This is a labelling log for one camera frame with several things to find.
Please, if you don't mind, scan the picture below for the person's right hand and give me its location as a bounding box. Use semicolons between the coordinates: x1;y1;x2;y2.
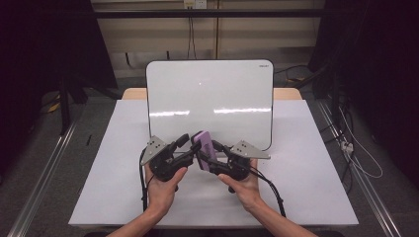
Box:
216;158;265;212

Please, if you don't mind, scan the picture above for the black horizontal bar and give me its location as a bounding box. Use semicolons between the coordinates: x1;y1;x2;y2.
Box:
93;9;325;19

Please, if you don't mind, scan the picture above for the white wall socket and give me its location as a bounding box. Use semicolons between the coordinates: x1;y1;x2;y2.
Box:
183;0;208;10

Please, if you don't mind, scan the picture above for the black metal stand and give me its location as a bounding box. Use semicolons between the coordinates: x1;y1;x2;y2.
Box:
57;74;122;136

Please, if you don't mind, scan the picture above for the white floor cable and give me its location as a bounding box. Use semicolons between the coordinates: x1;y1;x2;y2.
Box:
339;107;384;180

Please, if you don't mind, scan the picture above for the person's left hand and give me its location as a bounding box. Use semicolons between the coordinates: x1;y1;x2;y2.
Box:
144;162;189;217

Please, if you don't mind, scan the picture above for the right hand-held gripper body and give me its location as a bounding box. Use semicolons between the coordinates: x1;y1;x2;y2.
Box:
209;139;272;182

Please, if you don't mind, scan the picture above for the white table cover sheet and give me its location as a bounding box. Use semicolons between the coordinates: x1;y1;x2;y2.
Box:
68;99;360;229

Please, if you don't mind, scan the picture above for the white whiteboard with black rim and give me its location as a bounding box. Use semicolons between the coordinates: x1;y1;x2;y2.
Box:
145;59;275;156

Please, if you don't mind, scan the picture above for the black curtain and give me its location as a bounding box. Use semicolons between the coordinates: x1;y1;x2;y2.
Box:
0;0;119;176
307;0;419;190

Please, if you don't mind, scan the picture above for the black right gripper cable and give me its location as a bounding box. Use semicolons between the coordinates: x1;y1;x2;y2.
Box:
248;166;288;218

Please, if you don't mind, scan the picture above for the black hanging wall cable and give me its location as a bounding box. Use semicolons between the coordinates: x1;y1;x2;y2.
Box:
186;8;198;60

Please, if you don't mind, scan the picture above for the bundle of black cables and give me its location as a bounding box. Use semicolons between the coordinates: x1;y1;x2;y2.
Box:
323;98;356;196

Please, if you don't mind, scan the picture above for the light wooden table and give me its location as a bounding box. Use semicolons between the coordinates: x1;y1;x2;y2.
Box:
122;87;303;101

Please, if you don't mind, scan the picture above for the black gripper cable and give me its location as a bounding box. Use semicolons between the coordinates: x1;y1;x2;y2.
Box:
248;166;288;218
138;147;156;212

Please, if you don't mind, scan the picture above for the black floor cable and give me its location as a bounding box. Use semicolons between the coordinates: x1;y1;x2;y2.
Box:
274;64;328;89

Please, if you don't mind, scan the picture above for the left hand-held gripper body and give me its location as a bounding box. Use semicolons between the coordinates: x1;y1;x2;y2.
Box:
140;135;196;183

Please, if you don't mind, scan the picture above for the purple and black whiteboard eraser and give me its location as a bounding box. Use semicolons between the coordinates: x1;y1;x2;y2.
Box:
191;129;219;173

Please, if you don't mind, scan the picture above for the metal floor rail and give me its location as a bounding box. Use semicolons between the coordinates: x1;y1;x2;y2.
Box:
316;99;402;237
7;120;79;237

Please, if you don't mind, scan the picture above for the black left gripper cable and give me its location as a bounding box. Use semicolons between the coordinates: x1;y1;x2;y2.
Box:
138;147;156;212

